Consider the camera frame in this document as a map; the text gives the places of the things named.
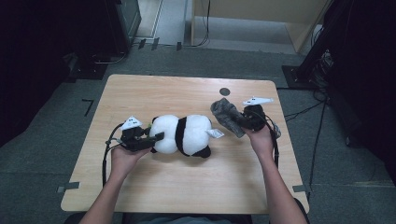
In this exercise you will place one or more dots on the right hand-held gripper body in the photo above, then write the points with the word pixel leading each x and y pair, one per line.
pixel 257 118

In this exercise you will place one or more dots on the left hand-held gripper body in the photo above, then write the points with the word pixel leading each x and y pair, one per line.
pixel 134 138

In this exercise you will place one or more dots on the grey fluffy cloth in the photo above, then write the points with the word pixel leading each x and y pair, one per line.
pixel 227 116

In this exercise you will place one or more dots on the panda plush toy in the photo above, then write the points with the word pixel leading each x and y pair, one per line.
pixel 193 133

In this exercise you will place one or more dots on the person's left hand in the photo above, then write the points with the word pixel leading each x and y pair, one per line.
pixel 124 158

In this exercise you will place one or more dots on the person's right hand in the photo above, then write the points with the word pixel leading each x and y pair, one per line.
pixel 263 141

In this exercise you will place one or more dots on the round dark table grommet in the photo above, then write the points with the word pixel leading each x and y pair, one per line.
pixel 224 91

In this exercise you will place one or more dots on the black angled tape mark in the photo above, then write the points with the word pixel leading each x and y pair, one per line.
pixel 89 105

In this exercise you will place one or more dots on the black metal stand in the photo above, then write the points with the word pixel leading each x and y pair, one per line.
pixel 306 62

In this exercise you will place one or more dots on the grey tape strip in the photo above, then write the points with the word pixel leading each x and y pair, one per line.
pixel 300 188
pixel 68 186

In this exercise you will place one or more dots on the person's dark clothing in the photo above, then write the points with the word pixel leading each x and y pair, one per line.
pixel 186 219

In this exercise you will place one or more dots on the dark floor tape piece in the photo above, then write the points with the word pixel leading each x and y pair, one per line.
pixel 179 46
pixel 155 43
pixel 141 43

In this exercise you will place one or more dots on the light wooden desk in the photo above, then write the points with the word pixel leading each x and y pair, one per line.
pixel 264 9

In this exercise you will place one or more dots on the black cabinet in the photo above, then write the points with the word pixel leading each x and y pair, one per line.
pixel 124 21

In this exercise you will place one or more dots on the black floor base plate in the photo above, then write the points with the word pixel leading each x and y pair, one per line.
pixel 88 71

